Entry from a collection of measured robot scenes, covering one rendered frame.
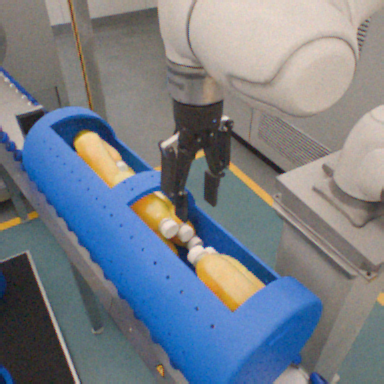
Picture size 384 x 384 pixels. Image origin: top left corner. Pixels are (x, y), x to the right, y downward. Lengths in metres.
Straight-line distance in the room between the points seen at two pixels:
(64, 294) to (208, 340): 1.65
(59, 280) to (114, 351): 0.55
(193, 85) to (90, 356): 1.69
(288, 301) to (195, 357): 0.18
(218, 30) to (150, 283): 0.51
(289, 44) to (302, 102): 0.05
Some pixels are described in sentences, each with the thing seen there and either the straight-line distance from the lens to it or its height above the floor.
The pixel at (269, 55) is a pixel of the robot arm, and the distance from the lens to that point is 0.34.
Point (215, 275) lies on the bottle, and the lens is 0.75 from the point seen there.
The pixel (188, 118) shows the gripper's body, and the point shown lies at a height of 1.51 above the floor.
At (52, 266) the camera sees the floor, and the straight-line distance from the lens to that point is 2.42.
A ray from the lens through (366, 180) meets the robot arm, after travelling 1.02.
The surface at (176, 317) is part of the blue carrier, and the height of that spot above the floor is 1.17.
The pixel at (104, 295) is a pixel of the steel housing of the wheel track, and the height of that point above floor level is 0.87.
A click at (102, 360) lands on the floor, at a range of 2.03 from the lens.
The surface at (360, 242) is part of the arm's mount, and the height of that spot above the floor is 1.07.
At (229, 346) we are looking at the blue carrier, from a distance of 0.67.
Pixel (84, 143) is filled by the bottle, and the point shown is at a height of 1.20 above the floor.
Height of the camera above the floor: 1.79
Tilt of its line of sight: 42 degrees down
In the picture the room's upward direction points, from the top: straight up
